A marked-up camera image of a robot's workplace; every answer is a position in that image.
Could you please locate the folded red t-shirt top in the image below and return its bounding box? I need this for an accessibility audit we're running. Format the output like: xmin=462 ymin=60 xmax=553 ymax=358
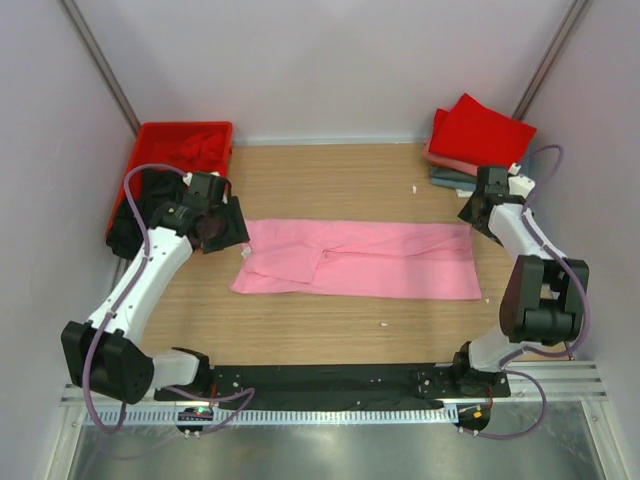
xmin=425 ymin=93 xmax=537 ymax=168

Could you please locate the red plastic bin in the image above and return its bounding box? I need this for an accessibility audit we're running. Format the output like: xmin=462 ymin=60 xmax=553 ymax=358
xmin=107 ymin=122 xmax=233 ymax=230

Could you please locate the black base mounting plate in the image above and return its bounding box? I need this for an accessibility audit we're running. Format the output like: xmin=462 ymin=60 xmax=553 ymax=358
xmin=185 ymin=363 xmax=511 ymax=412

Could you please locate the red crumpled t-shirt in bin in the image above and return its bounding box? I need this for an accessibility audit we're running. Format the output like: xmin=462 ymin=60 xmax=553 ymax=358
xmin=166 ymin=133 xmax=229 ymax=176

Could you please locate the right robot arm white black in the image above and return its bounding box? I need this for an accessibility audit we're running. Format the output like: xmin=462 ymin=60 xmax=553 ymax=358
xmin=450 ymin=166 xmax=589 ymax=396

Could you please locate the white slotted cable duct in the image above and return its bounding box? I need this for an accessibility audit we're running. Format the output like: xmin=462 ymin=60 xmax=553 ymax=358
xmin=82 ymin=405 xmax=460 ymax=426

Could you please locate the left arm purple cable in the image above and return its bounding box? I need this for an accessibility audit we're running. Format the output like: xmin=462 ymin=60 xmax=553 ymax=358
xmin=82 ymin=164 xmax=256 ymax=436

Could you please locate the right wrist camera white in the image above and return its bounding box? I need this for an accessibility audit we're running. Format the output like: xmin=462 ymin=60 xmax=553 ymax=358
xmin=507 ymin=163 xmax=536 ymax=199

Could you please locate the aluminium frame rail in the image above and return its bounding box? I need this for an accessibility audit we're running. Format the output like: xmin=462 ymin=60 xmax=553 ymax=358
xmin=60 ymin=360 xmax=609 ymax=407

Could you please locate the folded salmon pink t-shirt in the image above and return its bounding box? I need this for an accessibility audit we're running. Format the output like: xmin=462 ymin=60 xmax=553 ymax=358
xmin=422 ymin=138 xmax=478 ymax=177

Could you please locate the black crumpled t-shirt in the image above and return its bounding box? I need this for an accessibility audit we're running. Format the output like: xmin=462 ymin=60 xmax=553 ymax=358
xmin=106 ymin=169 xmax=186 ymax=260

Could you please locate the folded white t-shirt bottom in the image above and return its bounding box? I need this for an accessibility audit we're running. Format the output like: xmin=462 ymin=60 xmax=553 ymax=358
xmin=455 ymin=189 xmax=473 ymax=198

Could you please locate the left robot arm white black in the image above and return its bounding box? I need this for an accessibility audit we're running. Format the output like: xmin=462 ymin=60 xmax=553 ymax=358
xmin=61 ymin=172 xmax=249 ymax=405

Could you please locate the folded grey t-shirt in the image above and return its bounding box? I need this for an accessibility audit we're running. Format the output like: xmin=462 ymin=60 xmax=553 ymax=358
xmin=430 ymin=165 xmax=476 ymax=192

